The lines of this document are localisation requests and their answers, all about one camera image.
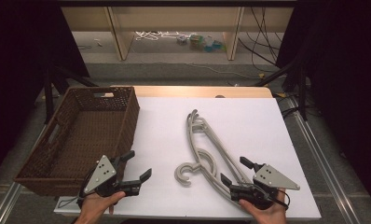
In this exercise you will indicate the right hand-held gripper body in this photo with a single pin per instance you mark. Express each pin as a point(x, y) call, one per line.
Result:
point(273, 179)

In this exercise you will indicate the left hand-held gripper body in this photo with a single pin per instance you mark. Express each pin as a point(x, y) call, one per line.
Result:
point(101, 174)

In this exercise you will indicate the grey plastic hanger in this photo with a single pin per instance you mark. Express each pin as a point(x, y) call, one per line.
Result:
point(212, 160)
point(177, 174)

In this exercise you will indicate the brown woven basket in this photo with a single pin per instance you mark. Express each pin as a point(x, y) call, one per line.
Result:
point(90, 137)

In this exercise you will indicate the person's left hand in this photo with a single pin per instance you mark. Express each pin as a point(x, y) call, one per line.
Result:
point(95, 207)

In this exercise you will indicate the person's right hand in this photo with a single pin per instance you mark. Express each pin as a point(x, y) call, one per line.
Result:
point(270, 216)

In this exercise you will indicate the white board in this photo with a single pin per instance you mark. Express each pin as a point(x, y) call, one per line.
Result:
point(255, 130)

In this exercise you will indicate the wooden table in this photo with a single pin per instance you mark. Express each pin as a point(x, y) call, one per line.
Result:
point(205, 91)

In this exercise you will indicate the black metal stand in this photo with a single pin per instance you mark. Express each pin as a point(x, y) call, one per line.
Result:
point(50, 93)
point(301, 93)

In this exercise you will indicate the black curtain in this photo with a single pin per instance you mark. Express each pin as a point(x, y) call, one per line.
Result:
point(16, 62)
point(345, 77)

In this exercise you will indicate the colourful toys pile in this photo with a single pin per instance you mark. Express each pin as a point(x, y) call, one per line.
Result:
point(202, 42)

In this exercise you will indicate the light wooden shelf unit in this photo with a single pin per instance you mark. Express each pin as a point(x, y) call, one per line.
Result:
point(180, 18)

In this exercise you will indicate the metal floor rail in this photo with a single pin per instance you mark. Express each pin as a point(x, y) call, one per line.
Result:
point(323, 161)
point(6, 199)

